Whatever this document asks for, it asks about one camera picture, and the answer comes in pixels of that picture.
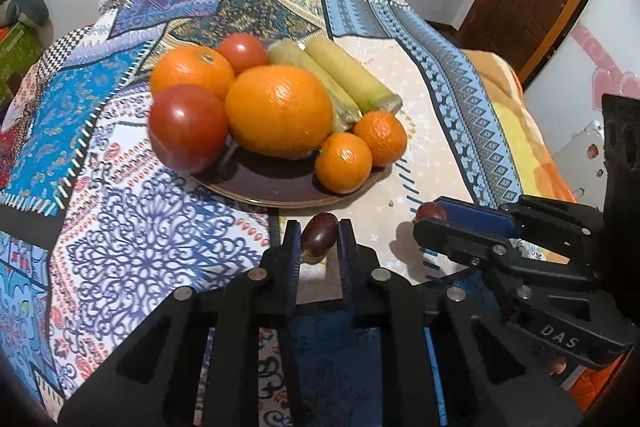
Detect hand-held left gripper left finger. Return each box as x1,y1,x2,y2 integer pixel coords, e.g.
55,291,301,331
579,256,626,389
57,219,304,427

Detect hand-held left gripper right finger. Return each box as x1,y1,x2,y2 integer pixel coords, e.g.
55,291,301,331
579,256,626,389
338,218,584,427

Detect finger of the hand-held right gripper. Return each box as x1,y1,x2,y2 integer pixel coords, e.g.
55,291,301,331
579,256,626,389
432,194,604,258
412,217,603,290

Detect dark red jujube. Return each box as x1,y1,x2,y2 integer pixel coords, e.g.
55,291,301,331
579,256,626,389
301,213,339,257

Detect dark purple round plate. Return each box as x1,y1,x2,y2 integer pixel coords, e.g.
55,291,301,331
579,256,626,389
190,41,396,209

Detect small mandarin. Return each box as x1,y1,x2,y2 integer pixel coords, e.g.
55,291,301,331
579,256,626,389
353,110,408,168
314,132,374,194

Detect large orange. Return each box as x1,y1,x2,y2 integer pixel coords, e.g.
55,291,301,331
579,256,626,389
224,65,334,159
150,44,236,102

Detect yellow-green sugarcane piece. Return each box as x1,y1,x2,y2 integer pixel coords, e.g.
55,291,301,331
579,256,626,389
267,39,363,134
305,37,403,114

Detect orange yellow blanket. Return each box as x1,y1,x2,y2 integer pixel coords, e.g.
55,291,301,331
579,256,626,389
460,49,577,204

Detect blue patchwork printed blanket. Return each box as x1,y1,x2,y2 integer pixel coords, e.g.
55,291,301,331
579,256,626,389
0,0,523,427

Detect pink heart stickers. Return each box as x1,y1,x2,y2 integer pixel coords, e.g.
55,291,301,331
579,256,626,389
570,23,640,112

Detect checkered patchwork blanket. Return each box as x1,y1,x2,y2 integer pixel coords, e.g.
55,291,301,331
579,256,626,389
36,26,97,75

